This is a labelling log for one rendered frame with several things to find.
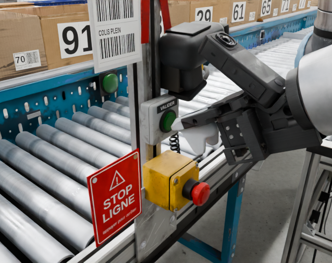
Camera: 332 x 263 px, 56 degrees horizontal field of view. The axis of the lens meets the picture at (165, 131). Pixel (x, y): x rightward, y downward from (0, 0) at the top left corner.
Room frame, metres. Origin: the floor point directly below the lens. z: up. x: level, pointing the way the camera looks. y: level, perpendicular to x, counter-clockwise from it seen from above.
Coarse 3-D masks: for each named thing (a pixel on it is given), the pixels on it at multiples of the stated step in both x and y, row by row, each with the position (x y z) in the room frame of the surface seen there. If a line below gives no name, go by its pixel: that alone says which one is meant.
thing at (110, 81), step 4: (108, 76) 1.08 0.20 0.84; (112, 76) 1.09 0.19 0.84; (116, 76) 1.10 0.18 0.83; (104, 80) 1.06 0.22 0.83; (108, 80) 1.07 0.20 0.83; (112, 80) 1.08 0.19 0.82; (116, 80) 1.10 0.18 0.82; (104, 84) 1.06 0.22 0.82; (108, 84) 1.07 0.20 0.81; (112, 84) 1.08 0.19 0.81; (116, 84) 1.10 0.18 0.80; (104, 88) 1.06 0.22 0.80; (108, 88) 1.07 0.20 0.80; (112, 88) 1.08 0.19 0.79; (116, 88) 1.10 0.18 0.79; (108, 92) 1.07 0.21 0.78
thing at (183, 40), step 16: (176, 32) 0.47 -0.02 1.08; (192, 32) 0.46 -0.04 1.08; (208, 32) 0.48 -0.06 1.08; (160, 48) 0.47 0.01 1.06; (176, 48) 0.45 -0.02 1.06; (192, 48) 0.44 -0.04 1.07; (176, 64) 0.45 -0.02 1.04; (192, 64) 0.44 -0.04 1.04; (192, 80) 0.47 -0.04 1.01; (176, 96) 0.47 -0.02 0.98; (192, 96) 0.46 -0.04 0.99
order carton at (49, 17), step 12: (24, 12) 1.25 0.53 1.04; (36, 12) 1.29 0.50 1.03; (48, 12) 1.33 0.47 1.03; (60, 12) 1.37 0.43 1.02; (72, 12) 1.41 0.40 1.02; (84, 12) 1.11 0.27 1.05; (48, 24) 1.00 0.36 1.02; (48, 36) 1.00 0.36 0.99; (48, 48) 0.99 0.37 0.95; (48, 60) 0.99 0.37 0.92; (60, 60) 1.02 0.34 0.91; (72, 60) 1.06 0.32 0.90; (84, 60) 1.09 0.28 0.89
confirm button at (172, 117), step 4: (172, 112) 0.45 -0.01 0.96; (168, 116) 0.44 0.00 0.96; (172, 116) 0.45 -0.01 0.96; (164, 120) 0.44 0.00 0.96; (168, 120) 0.44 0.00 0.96; (172, 120) 0.45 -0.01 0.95; (164, 124) 0.44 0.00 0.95; (168, 124) 0.44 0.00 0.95; (164, 128) 0.44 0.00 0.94; (168, 128) 0.44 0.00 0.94
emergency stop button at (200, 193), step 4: (200, 184) 0.41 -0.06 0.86; (204, 184) 0.41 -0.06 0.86; (196, 188) 0.40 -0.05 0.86; (200, 188) 0.40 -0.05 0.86; (204, 188) 0.40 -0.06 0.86; (208, 188) 0.41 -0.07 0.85; (192, 192) 0.41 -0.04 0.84; (196, 192) 0.40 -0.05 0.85; (200, 192) 0.39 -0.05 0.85; (204, 192) 0.40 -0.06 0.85; (208, 192) 0.41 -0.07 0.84; (192, 196) 0.41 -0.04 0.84; (196, 196) 0.39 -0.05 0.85; (200, 196) 0.39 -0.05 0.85; (204, 196) 0.40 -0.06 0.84; (208, 196) 0.41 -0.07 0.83; (196, 200) 0.39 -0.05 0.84; (200, 200) 0.39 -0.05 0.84; (204, 200) 0.40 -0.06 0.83; (196, 204) 0.39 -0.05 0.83; (200, 204) 0.39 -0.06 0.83
